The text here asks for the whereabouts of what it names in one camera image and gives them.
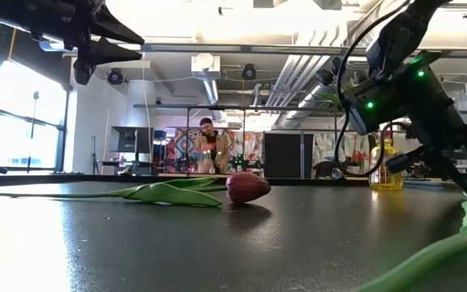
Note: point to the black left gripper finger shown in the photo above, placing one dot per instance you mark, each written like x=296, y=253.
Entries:
x=116, y=30
x=114, y=52

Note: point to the grey monitor on cart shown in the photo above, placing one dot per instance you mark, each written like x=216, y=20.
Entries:
x=130, y=139

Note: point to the metal overhead rig bar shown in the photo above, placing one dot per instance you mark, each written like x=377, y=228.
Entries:
x=258, y=48

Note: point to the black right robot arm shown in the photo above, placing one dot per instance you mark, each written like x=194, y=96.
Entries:
x=404, y=28

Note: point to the black table mat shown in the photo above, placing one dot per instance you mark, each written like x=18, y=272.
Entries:
x=176, y=251

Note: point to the black ceiling speaker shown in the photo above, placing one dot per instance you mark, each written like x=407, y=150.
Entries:
x=249, y=72
x=115, y=76

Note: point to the yellow glass vase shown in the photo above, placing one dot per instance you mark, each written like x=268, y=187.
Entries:
x=379, y=180

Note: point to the black partition panel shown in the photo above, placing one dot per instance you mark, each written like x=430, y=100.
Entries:
x=288, y=154

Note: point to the colourful wall mural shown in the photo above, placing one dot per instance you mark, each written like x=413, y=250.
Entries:
x=241, y=146

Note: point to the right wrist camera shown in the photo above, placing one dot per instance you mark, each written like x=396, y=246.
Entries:
x=375, y=105

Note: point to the silver ventilation duct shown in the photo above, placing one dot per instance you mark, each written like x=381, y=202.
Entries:
x=298, y=69

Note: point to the person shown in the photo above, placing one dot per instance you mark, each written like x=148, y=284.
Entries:
x=211, y=146

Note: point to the black metal table frame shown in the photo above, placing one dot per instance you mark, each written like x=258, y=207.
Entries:
x=14, y=178

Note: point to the red artificial tulip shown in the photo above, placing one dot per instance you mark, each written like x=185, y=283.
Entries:
x=420, y=263
x=247, y=186

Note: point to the long ceiling light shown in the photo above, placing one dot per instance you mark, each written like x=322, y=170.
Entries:
x=51, y=45

